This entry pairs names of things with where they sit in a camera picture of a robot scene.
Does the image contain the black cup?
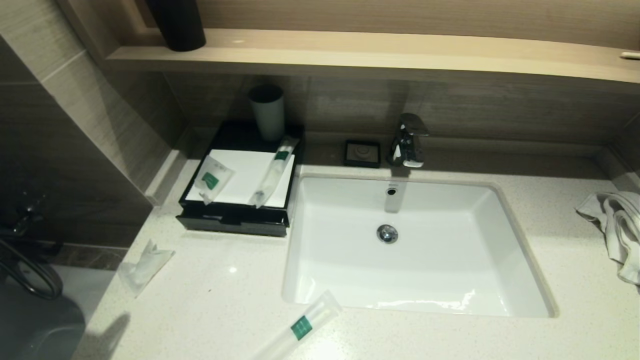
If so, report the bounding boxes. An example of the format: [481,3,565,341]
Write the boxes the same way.
[145,0,207,52]

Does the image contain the white glossy tray surface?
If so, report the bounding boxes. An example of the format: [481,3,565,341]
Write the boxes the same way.
[185,149,296,209]

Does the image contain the black amenity tray box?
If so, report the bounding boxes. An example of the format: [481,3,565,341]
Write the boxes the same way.
[176,120,305,238]

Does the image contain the long green-label toothbrush packet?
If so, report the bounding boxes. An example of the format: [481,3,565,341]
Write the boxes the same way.
[248,135,300,209]
[252,290,343,360]

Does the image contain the black square soap dish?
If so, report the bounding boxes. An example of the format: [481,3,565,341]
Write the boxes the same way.
[343,139,382,168]

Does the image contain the pale grey cup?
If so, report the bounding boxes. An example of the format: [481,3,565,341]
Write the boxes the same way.
[248,84,286,142]

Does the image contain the chrome faucet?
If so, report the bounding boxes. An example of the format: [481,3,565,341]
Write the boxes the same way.
[387,113,430,168]

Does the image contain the small green-label sachet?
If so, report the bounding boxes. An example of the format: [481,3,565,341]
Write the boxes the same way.
[194,155,235,206]

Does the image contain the white ceramic sink basin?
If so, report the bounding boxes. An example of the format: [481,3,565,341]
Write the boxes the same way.
[281,173,558,319]

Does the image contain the light wooden shelf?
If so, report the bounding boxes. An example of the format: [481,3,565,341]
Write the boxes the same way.
[102,27,640,85]

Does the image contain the clear crumpled plastic packet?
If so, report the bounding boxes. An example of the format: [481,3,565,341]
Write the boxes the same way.
[117,239,176,298]

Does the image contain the crumpled white towel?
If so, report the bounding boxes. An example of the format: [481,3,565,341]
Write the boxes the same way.
[575,191,640,286]

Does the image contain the grey round bin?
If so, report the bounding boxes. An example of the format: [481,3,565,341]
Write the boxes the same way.
[0,287,86,360]

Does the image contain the black looped hose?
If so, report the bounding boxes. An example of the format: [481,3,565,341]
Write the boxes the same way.
[0,239,64,301]

